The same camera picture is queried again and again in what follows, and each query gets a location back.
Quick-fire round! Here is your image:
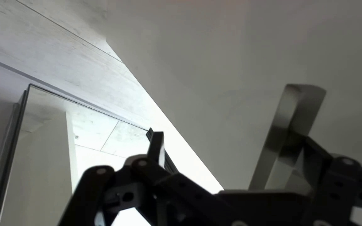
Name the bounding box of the metal door lever handle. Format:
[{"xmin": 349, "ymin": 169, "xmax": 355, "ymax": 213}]
[{"xmin": 247, "ymin": 82, "xmax": 328, "ymax": 192}]

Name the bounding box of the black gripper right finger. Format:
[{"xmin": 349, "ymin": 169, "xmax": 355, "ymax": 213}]
[{"xmin": 301, "ymin": 134, "xmax": 362, "ymax": 226}]

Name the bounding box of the glass panel with dark edge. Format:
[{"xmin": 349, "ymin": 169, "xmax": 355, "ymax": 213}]
[{"xmin": 0, "ymin": 81, "xmax": 153, "ymax": 226}]

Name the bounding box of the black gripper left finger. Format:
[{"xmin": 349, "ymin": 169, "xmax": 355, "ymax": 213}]
[{"xmin": 56, "ymin": 129, "xmax": 232, "ymax": 226}]

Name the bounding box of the white door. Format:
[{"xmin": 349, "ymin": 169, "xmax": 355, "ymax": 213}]
[{"xmin": 100, "ymin": 0, "xmax": 362, "ymax": 226}]

